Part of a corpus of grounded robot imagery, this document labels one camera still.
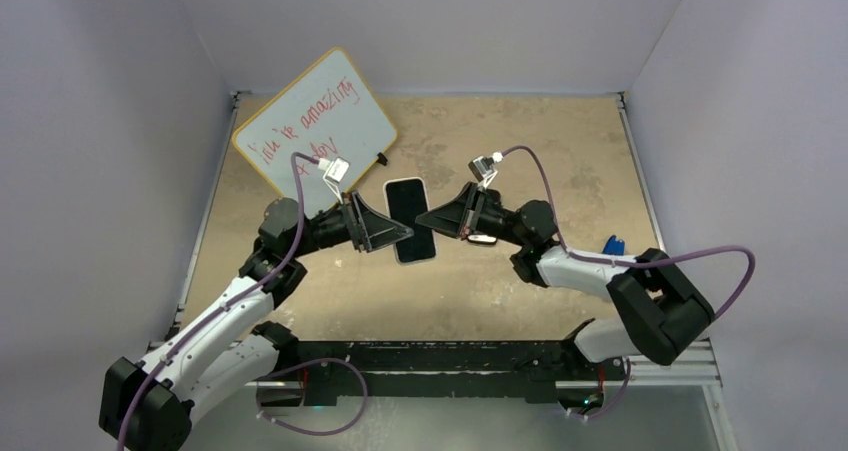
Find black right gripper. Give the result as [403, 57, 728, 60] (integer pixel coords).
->
[415, 181, 529, 246]

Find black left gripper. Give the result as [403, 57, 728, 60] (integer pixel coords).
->
[290, 192, 413, 259]

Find white phone case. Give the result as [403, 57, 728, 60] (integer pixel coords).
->
[383, 176, 439, 266]

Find black phone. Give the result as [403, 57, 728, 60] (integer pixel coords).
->
[386, 179, 436, 263]

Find black phone case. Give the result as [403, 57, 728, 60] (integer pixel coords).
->
[466, 234, 498, 246]

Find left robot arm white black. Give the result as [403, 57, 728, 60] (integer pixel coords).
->
[98, 191, 414, 450]

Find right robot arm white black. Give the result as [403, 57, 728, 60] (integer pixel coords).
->
[416, 182, 716, 378]

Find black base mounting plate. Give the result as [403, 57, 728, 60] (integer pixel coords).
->
[271, 340, 625, 409]

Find blue marker pen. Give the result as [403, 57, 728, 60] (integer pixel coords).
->
[602, 235, 626, 256]

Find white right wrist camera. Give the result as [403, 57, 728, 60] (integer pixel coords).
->
[468, 152, 503, 189]

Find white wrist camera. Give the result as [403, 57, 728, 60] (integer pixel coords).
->
[318, 157, 350, 186]
[468, 152, 503, 189]

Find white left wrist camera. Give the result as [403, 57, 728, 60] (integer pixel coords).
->
[318, 157, 350, 186]

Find white board yellow frame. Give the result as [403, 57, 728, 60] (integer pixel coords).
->
[232, 47, 398, 217]

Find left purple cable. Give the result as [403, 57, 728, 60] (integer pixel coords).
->
[115, 152, 370, 451]

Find purple cable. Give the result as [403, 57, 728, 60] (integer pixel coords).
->
[493, 145, 757, 421]
[115, 152, 370, 451]

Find aluminium frame rail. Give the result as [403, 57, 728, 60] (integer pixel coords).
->
[272, 340, 720, 388]

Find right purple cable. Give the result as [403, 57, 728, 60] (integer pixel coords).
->
[493, 145, 757, 421]

